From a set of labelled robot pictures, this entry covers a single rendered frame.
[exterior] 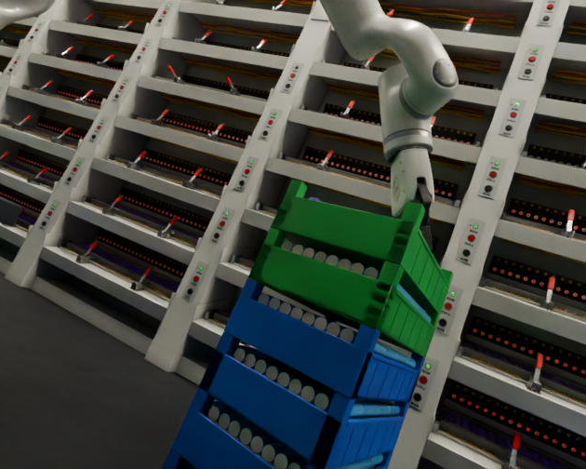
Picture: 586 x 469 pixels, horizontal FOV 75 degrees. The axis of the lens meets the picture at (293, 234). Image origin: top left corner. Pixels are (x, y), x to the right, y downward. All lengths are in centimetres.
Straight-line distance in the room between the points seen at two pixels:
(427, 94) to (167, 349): 97
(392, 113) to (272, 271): 36
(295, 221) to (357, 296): 14
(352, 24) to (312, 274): 46
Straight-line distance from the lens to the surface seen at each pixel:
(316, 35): 153
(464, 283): 107
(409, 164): 67
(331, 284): 49
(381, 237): 48
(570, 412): 110
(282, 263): 53
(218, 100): 151
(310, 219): 53
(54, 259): 163
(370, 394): 52
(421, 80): 67
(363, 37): 75
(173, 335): 124
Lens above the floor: 30
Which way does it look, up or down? 11 degrees up
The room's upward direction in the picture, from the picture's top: 24 degrees clockwise
